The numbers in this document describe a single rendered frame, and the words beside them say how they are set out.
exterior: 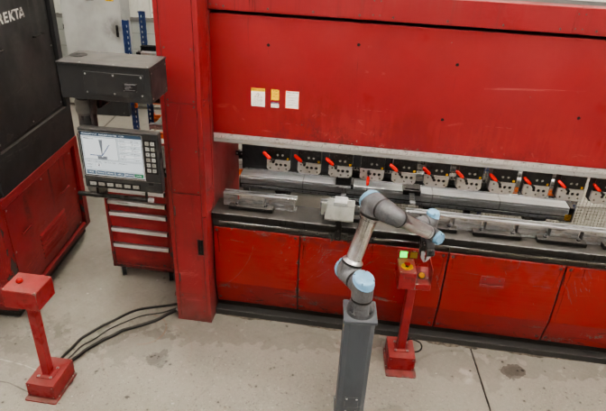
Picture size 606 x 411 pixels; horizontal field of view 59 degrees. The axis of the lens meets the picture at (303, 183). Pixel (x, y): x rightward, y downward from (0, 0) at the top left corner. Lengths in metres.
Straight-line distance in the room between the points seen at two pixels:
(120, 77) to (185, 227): 1.15
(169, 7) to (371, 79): 1.19
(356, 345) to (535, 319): 1.43
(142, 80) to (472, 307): 2.54
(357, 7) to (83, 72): 1.49
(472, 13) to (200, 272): 2.35
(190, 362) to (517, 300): 2.19
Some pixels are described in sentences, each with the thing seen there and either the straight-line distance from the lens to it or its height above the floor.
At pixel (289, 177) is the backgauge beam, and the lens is 3.80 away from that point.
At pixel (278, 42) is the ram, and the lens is 3.18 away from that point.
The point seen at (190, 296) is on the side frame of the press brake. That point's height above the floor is 0.23.
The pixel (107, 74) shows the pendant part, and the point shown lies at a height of 1.90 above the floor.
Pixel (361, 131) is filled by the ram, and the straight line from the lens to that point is 3.28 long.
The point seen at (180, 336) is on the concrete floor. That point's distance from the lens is 3.96.
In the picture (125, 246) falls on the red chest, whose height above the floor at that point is 0.33.
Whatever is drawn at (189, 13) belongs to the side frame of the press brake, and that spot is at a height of 2.16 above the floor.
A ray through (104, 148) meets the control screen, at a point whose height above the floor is 1.49.
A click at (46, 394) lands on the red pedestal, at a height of 0.05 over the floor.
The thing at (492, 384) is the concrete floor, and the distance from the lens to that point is 3.89.
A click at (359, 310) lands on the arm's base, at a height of 0.83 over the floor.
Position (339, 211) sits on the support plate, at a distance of 3.38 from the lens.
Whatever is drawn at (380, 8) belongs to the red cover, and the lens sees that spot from 3.07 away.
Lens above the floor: 2.69
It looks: 27 degrees down
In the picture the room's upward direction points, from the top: 3 degrees clockwise
